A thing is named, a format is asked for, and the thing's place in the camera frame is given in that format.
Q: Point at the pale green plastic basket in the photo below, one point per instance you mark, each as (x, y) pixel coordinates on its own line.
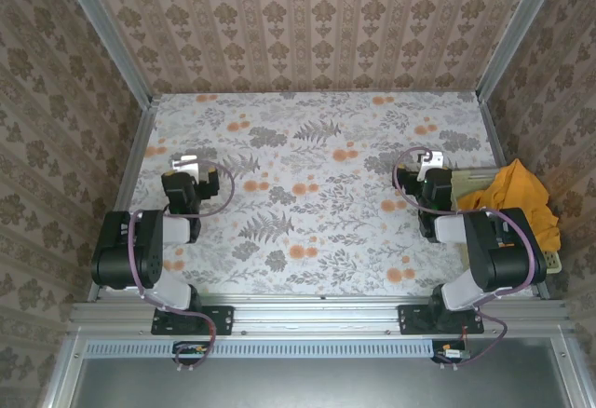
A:
(468, 182)

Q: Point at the small circuit board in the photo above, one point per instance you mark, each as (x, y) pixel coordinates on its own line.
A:
(191, 349)
(451, 353)

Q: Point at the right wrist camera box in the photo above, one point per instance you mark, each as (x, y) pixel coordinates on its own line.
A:
(430, 159)

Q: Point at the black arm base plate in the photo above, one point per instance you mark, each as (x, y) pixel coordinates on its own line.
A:
(223, 320)
(412, 320)

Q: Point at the aluminium mounting rail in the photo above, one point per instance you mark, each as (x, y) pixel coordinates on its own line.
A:
(316, 315)

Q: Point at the aluminium frame post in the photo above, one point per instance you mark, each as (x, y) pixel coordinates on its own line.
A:
(517, 35)
(107, 35)

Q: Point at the orange t-shirt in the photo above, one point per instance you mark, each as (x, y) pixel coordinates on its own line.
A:
(521, 189)

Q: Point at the aluminium table side rail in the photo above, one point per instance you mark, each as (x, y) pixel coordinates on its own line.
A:
(496, 142)
(135, 166)

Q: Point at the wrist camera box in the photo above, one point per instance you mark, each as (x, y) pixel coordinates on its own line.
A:
(430, 159)
(185, 163)

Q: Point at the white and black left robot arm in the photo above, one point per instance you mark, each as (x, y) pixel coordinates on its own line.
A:
(130, 249)

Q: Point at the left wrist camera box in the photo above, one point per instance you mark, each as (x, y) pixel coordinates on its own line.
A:
(185, 163)

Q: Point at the floral table cover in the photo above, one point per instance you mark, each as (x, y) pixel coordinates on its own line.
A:
(302, 170)

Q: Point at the grey metal panel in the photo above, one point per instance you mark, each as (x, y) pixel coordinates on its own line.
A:
(302, 382)

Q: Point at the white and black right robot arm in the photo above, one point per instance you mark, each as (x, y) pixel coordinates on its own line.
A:
(503, 259)

